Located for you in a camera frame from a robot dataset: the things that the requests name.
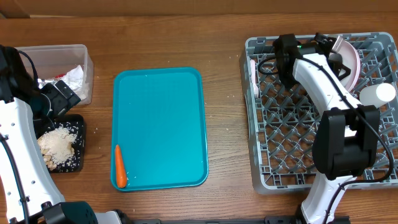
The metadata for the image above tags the silver red foil wrapper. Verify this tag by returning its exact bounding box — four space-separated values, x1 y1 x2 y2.
37 73 66 89

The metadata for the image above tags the pink round plate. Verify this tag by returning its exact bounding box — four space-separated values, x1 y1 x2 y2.
340 44 361 91

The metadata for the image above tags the white napkin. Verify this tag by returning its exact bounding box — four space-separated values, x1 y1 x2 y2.
61 65 89 101

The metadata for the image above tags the white plastic cup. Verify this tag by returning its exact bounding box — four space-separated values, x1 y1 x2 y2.
359 83 396 108

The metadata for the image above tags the white plastic fork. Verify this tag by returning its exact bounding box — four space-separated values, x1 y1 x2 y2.
250 59 259 98

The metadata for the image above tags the orange carrot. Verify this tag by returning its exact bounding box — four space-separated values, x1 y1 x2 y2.
115 144 127 188

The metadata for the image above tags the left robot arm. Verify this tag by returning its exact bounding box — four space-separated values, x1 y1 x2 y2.
1 46 130 223

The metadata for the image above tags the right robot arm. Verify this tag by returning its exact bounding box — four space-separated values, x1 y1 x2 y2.
272 34 380 223

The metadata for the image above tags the black plastic waste bin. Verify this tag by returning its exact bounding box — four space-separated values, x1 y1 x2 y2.
36 114 86 173

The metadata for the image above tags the grey dishwasher rack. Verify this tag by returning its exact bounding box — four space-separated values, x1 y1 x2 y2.
241 32 397 194

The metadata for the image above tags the clear plastic storage bin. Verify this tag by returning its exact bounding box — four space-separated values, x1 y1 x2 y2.
18 44 94 105

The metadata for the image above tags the pile of peanuts and rice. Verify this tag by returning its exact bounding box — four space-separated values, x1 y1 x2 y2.
37 127 77 170

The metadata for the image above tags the teal serving tray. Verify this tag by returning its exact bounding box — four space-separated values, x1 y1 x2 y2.
111 67 209 192

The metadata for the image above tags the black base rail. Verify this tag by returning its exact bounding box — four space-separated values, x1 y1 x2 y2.
129 216 351 224

